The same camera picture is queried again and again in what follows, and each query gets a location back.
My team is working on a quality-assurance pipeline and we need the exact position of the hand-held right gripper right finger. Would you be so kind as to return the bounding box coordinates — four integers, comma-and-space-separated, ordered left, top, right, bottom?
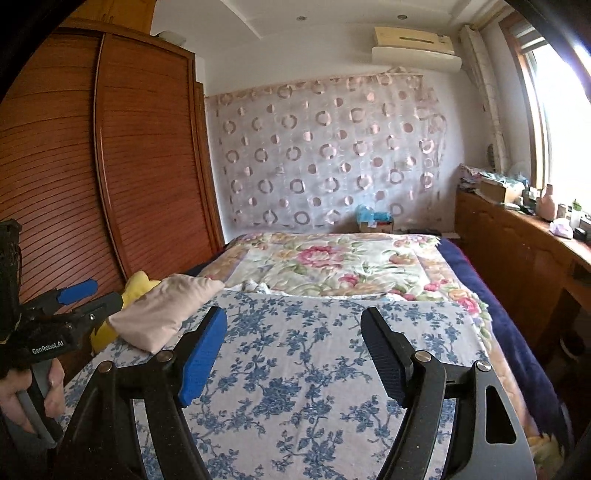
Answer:
360, 307, 536, 480

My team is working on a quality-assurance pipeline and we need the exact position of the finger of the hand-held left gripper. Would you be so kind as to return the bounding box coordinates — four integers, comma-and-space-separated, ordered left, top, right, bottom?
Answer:
44, 278, 99, 309
69, 292, 125, 334

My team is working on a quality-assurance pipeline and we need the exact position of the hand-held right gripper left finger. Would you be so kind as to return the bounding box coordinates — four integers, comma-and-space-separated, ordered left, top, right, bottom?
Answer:
55, 305, 228, 480

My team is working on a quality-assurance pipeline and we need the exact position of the beige printed T-shirt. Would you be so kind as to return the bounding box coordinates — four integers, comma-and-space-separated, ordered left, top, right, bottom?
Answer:
110, 274, 225, 354

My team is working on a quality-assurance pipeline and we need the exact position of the person's left hand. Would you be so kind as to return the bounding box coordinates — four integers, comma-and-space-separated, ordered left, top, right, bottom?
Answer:
0, 357, 65, 437

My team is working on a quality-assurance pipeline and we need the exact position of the yellow plush toy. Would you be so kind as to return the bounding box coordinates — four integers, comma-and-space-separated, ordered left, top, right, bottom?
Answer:
89, 271, 162, 354

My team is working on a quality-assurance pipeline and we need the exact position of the blue floral bed sheet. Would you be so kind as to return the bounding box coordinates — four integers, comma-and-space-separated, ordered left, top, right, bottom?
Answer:
60, 291, 492, 480

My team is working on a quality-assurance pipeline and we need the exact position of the floral quilt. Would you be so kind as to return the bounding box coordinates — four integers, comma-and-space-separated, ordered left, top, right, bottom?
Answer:
198, 232, 555, 457

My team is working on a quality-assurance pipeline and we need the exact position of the navy blanket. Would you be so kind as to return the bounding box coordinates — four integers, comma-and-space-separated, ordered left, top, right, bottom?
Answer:
185, 235, 578, 462

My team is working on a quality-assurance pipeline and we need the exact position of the blue plastic bag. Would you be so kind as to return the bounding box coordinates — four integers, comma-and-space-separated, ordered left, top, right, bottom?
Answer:
355, 205, 393, 224

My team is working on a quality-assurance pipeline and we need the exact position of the wooden slatted wardrobe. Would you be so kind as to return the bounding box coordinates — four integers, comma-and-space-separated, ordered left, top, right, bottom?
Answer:
0, 25, 227, 384

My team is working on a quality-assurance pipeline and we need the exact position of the wooden sideboard cabinet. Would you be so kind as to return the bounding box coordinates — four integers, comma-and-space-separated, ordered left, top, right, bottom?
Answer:
455, 187, 591, 365

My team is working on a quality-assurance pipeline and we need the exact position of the pile of folded cloths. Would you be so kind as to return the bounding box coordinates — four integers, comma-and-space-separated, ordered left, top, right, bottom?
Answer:
459, 164, 485, 192

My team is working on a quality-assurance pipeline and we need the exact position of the flat cardboard box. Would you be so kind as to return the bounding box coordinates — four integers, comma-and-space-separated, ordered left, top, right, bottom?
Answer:
480, 178, 525, 204

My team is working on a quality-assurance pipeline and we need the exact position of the pink bottle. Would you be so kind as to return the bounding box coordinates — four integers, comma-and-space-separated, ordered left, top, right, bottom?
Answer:
538, 184, 557, 221

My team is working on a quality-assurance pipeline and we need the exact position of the tied-back window curtain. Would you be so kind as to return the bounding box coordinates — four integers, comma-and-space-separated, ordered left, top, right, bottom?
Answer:
459, 25, 509, 185

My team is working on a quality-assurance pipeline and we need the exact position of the circle-patterned wall cloth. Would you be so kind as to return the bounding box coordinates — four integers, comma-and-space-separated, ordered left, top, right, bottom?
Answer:
205, 67, 448, 229

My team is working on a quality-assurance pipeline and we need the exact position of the wall air conditioner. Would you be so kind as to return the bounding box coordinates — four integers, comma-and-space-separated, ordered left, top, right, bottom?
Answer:
372, 26, 462, 72

